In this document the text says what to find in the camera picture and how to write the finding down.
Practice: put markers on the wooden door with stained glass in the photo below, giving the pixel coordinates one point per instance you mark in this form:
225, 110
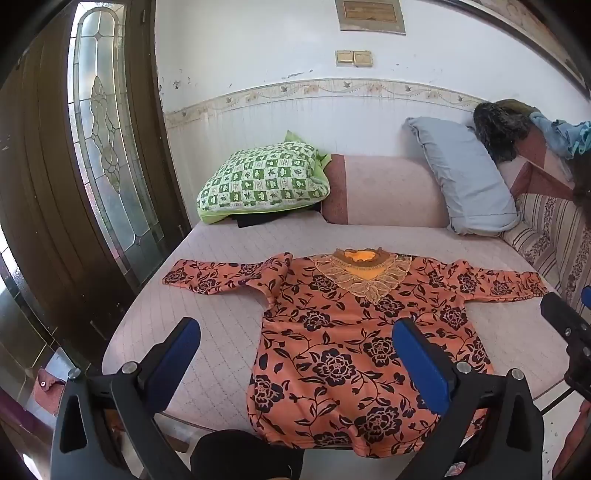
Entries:
41, 184

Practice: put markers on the striped floral cushion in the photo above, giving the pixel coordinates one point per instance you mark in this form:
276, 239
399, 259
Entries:
549, 235

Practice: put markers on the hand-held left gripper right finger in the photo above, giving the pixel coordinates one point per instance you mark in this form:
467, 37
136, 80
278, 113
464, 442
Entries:
418, 355

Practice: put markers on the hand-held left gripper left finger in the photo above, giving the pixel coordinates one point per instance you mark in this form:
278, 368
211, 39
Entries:
178, 348

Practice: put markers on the pink footwear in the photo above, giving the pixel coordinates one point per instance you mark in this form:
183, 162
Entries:
48, 390

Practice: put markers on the framed wall plaque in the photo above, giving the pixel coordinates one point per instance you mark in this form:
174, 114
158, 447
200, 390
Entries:
371, 16

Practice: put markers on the dark fur garment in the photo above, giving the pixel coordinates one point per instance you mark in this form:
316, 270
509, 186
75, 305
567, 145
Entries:
501, 129

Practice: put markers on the person's dark clothed leg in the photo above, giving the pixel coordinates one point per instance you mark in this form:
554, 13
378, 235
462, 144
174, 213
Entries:
244, 454

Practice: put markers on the orange floral blouse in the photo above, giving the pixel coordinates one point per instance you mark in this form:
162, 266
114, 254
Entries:
351, 332

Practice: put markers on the dark cloth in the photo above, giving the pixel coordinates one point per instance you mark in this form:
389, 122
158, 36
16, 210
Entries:
263, 218

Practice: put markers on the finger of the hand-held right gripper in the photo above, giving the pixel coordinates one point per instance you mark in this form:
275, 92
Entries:
565, 323

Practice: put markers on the beige wall switch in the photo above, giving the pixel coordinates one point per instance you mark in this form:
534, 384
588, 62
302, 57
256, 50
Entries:
344, 58
363, 59

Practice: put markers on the pink bolster cushion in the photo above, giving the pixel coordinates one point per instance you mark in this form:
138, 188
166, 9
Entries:
388, 189

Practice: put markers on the dark wooden window frame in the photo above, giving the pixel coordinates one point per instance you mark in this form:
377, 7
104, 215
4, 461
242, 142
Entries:
531, 32

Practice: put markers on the pink quilted bed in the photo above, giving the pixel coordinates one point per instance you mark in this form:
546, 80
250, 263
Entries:
221, 318

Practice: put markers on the blue cloth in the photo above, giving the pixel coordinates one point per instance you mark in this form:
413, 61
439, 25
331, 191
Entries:
561, 134

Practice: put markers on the green patterned pillow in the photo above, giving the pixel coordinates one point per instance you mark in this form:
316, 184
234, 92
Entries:
263, 177

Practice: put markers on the light blue pillow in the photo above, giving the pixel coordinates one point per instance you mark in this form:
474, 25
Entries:
466, 180

